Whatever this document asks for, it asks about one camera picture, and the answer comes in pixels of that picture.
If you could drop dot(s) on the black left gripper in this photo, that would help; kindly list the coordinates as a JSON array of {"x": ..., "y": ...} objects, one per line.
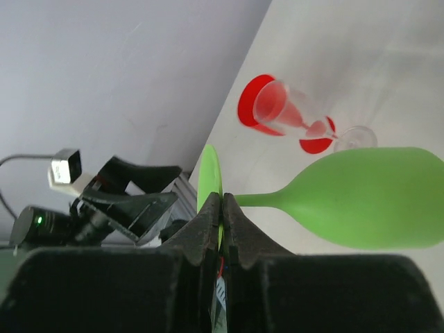
[{"x": 103, "y": 204}]

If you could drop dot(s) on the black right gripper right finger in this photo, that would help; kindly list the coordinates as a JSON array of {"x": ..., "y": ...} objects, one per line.
[{"x": 273, "y": 290}]

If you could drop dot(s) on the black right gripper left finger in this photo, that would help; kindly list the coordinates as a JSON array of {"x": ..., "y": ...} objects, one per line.
[{"x": 169, "y": 288}]

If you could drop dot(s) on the green wine glass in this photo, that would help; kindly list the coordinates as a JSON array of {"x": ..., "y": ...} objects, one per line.
[{"x": 366, "y": 198}]

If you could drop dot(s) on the red wine glass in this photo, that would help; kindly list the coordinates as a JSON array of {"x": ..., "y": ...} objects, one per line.
[{"x": 245, "y": 105}]

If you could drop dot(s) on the clear wine glass front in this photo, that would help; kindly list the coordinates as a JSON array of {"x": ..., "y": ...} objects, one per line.
[{"x": 290, "y": 112}]

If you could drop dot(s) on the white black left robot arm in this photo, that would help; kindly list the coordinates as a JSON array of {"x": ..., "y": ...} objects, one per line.
[{"x": 38, "y": 226}]

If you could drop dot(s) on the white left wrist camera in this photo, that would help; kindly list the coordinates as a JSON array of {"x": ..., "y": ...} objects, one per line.
[{"x": 65, "y": 174}]

